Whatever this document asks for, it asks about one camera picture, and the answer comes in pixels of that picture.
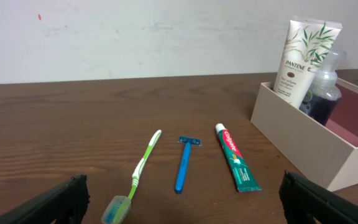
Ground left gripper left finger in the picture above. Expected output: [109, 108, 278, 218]
[0, 175, 90, 224]

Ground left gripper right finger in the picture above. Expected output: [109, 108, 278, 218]
[279, 171, 358, 224]

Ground Colgate toothpaste tube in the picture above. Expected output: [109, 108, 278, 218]
[215, 123, 261, 192]

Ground blue pump soap bottle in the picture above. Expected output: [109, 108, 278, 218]
[299, 50, 347, 126]

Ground blue disposable razor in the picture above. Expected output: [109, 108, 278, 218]
[174, 136, 201, 194]

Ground white Pantene tube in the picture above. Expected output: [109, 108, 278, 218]
[273, 16, 342, 108]

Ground green white toothbrush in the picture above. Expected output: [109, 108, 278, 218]
[101, 129, 162, 224]

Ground white box pink inside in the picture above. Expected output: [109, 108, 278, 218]
[250, 79, 358, 191]

